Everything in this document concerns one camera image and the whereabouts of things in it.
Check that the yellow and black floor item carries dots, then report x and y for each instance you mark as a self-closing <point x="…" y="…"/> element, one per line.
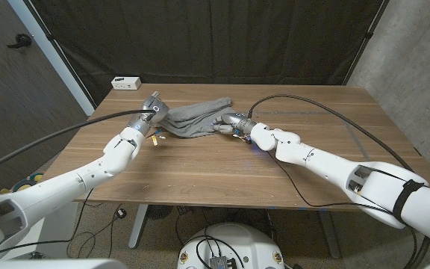
<point x="26" y="184"/>

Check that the grey fabric shorts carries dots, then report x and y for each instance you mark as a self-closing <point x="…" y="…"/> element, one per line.
<point x="196" y="117"/>

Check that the white door frame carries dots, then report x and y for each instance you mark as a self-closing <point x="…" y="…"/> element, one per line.
<point x="62" y="71"/>

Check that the white power strip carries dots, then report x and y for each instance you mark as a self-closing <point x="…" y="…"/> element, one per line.
<point x="125" y="83"/>

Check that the dark wooden door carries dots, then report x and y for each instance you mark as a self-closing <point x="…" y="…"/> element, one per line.
<point x="13" y="93"/>

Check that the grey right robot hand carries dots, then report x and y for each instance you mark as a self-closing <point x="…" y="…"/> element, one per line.
<point x="235" y="119"/>

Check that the black backdrop curtain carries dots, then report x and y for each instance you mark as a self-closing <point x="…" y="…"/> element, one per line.
<point x="218" y="41"/>

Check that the black plug adapter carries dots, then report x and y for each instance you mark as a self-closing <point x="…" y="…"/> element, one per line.
<point x="121" y="213"/>

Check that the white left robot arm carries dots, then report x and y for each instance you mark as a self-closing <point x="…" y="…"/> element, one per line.
<point x="88" y="173"/>

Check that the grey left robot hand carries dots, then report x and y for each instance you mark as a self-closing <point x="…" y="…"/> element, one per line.
<point x="155" y="110"/>

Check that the white table leg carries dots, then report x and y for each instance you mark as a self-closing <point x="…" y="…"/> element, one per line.
<point x="138" y="228"/>

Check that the dark grey table leg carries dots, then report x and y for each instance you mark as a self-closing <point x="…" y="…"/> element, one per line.
<point x="328" y="235"/>

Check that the dark round floor fan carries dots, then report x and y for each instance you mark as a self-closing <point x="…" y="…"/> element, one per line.
<point x="159" y="211"/>

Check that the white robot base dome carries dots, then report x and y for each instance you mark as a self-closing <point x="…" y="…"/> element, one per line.
<point x="245" y="243"/>

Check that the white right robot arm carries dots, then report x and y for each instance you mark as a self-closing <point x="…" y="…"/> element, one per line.
<point x="330" y="164"/>

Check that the black backdrop stand pole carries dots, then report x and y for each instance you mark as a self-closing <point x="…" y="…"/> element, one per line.
<point x="50" y="37"/>
<point x="368" y="35"/>

